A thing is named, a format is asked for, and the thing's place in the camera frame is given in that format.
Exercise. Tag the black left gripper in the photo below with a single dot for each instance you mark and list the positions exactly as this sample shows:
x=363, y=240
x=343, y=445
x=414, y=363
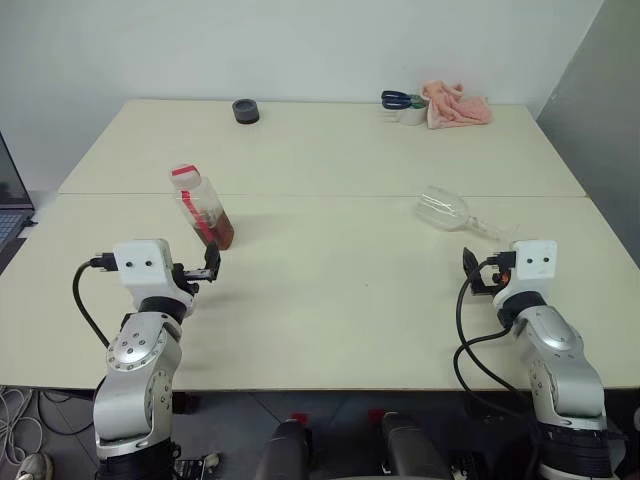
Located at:
x=192, y=276

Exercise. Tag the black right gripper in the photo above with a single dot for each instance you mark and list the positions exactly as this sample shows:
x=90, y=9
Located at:
x=487, y=285

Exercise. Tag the clear wine glass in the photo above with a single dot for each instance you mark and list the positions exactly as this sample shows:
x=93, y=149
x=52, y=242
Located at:
x=442, y=207

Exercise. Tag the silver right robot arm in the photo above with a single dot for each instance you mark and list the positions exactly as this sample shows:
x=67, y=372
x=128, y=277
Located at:
x=560, y=360

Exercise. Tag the plastic bottle with brown liquid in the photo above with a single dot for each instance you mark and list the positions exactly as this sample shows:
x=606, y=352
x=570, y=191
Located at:
x=212, y=220

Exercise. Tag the white red-banded bottle cap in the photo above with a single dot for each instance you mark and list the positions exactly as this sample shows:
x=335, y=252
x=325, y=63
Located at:
x=186, y=175

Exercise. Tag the black round container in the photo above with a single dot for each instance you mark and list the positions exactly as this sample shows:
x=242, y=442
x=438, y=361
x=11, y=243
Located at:
x=246, y=114

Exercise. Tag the pink crumpled cloth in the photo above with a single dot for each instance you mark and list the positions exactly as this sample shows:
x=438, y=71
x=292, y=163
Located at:
x=457, y=112

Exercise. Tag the white tape roll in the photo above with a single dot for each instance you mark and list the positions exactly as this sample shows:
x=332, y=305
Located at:
x=412, y=117

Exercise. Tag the small green roll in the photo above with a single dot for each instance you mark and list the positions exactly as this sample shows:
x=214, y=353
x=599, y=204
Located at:
x=417, y=101

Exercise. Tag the small red tab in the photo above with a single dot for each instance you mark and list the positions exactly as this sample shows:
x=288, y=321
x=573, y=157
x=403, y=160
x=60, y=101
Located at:
x=298, y=417
x=376, y=416

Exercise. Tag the dark rounded shape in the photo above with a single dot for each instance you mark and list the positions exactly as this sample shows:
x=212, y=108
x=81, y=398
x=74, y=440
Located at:
x=412, y=445
x=285, y=450

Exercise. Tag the grey laptop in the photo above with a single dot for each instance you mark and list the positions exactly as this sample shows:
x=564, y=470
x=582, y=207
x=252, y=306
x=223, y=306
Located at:
x=12, y=180

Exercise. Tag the grey shoe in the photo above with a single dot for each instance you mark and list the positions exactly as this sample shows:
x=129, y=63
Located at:
x=35, y=467

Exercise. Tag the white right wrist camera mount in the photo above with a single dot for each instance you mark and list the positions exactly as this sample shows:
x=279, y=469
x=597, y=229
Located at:
x=535, y=265

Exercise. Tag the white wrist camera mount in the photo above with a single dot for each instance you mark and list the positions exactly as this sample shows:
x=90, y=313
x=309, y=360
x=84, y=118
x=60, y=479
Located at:
x=142, y=265
x=535, y=265

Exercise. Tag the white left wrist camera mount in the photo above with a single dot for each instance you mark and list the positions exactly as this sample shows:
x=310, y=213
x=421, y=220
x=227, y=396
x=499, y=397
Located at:
x=142, y=265

